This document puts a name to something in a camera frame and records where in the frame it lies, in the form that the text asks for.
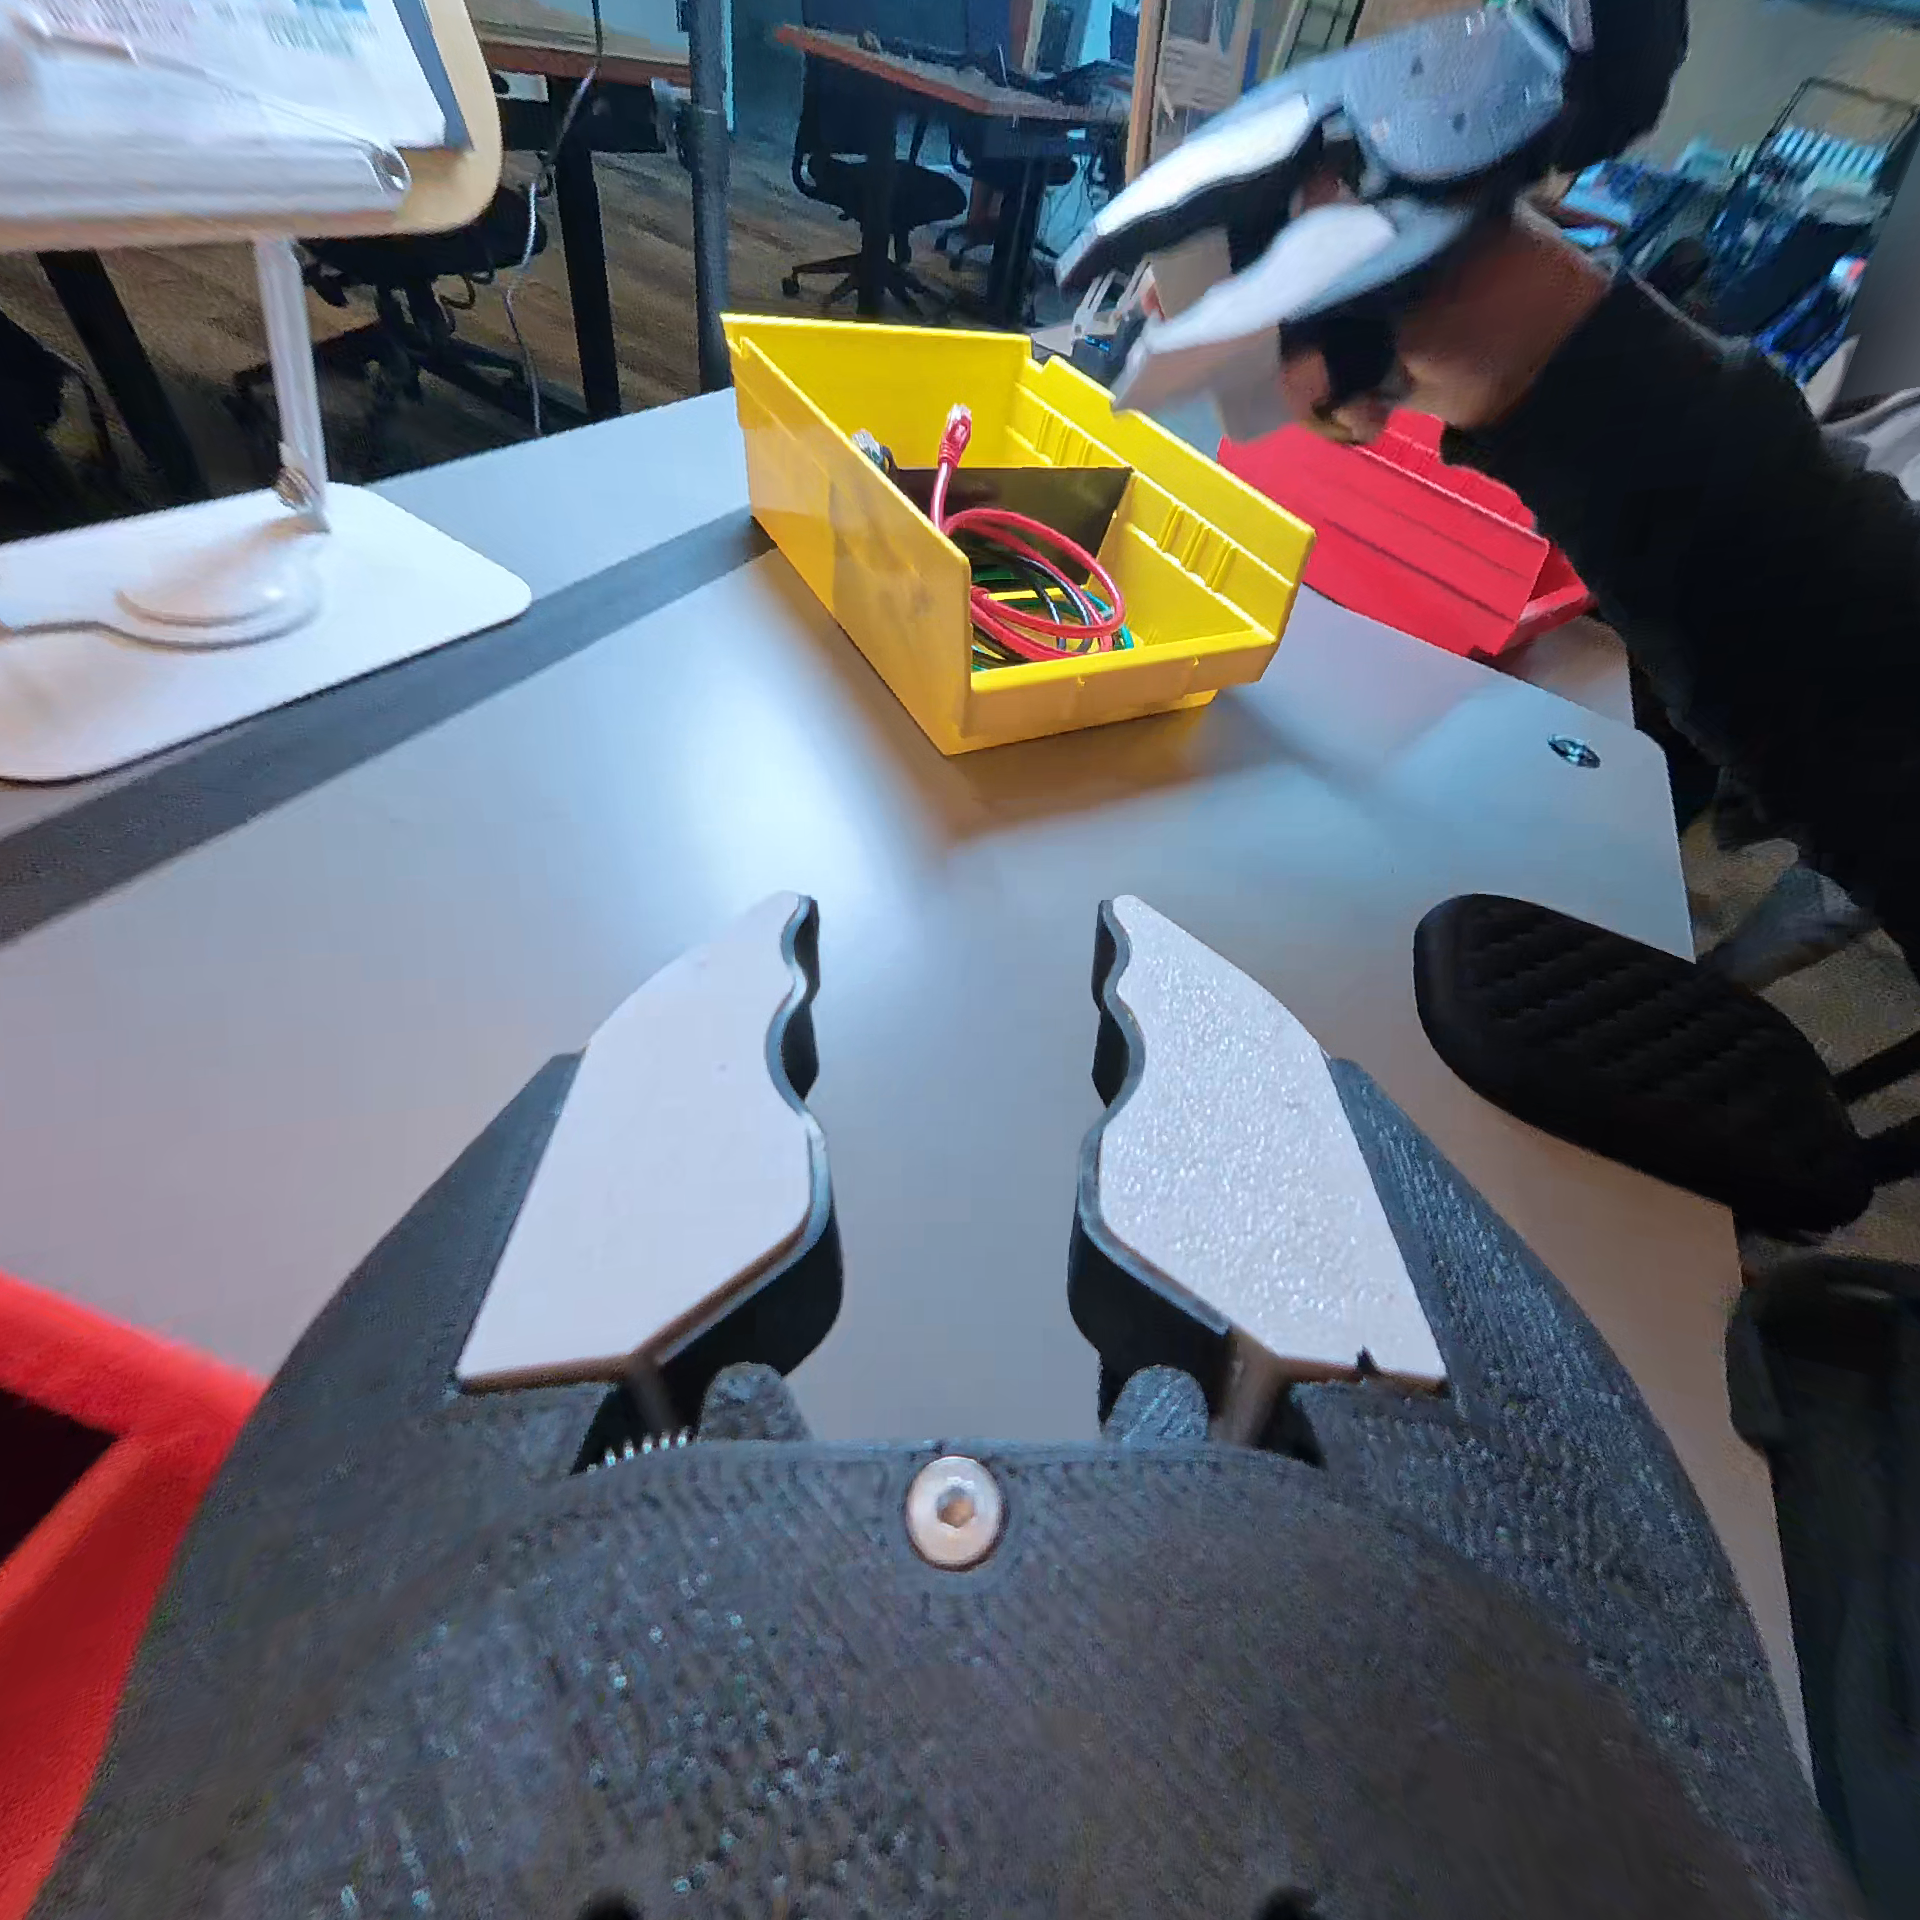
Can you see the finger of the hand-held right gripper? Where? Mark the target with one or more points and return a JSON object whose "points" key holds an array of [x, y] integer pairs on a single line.
{"points": [[1318, 255], [1202, 179]]}

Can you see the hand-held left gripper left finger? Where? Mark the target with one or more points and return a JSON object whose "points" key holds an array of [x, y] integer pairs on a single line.
{"points": [[661, 1187]]}

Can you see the black chair armrest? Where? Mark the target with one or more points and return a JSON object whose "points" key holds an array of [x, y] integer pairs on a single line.
{"points": [[1622, 1036]]}

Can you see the person's right forearm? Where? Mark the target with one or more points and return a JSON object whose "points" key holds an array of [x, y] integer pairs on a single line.
{"points": [[1723, 570]]}

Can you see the black office chair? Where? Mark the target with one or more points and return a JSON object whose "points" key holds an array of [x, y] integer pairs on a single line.
{"points": [[870, 166]]}

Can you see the person's right hand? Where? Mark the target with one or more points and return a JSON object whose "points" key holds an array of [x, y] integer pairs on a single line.
{"points": [[1486, 331]]}

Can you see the yellow plastic bin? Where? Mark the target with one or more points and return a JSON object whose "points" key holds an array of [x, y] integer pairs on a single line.
{"points": [[870, 570]]}

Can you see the black light stand pole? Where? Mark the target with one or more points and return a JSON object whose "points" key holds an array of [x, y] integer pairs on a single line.
{"points": [[708, 195]]}

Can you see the instruction sheet stand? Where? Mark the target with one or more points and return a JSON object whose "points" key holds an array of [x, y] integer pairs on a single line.
{"points": [[226, 629]]}

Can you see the red plastic bin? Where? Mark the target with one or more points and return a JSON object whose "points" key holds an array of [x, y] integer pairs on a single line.
{"points": [[1394, 524], [89, 1502]]}

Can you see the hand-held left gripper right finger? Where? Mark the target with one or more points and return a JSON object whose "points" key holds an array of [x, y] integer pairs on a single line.
{"points": [[1258, 1202]]}

